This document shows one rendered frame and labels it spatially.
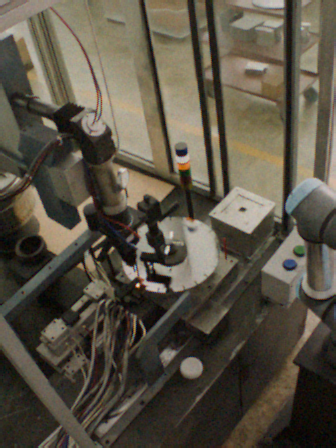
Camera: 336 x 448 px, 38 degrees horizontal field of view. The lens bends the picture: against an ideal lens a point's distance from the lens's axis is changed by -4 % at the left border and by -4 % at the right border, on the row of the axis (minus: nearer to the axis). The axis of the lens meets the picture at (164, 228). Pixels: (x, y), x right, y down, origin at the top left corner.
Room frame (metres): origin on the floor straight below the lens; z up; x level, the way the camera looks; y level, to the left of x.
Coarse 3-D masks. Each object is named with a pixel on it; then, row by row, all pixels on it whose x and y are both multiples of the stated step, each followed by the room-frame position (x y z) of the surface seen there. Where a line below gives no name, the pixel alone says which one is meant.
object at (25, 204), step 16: (0, 176) 1.63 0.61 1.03; (0, 192) 1.44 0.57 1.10; (32, 192) 1.58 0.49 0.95; (0, 208) 1.43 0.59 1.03; (16, 208) 1.46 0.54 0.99; (32, 208) 1.52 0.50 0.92; (0, 224) 1.42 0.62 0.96; (16, 224) 1.44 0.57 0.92; (32, 224) 1.53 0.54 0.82; (0, 240) 1.46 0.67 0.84; (16, 240) 1.46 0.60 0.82
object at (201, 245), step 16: (160, 224) 1.25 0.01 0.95; (176, 224) 1.24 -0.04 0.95; (192, 224) 1.22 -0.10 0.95; (144, 240) 1.19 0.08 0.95; (192, 240) 1.15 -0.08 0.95; (208, 240) 1.13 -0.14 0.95; (192, 256) 1.08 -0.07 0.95; (208, 256) 1.06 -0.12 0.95; (128, 272) 1.07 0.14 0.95; (144, 272) 1.05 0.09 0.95; (160, 272) 1.04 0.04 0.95; (176, 272) 1.02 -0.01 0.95; (192, 272) 1.01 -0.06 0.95; (208, 272) 1.00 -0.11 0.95; (144, 288) 0.99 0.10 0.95; (160, 288) 0.97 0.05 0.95; (176, 288) 0.96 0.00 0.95
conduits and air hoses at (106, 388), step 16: (112, 288) 1.04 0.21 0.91; (112, 304) 0.98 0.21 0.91; (96, 320) 0.94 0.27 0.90; (112, 320) 0.91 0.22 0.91; (128, 320) 0.90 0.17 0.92; (96, 336) 0.90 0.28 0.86; (112, 336) 0.86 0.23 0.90; (128, 336) 0.85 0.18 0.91; (144, 336) 0.83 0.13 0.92; (96, 352) 0.88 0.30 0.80; (112, 352) 0.82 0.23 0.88; (128, 352) 0.79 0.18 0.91; (96, 368) 0.83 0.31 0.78; (112, 368) 0.78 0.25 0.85; (112, 384) 0.73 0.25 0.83; (80, 400) 0.73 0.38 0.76; (96, 400) 0.70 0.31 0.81; (112, 400) 0.69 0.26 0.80; (80, 416) 0.68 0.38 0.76; (64, 432) 0.63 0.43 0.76
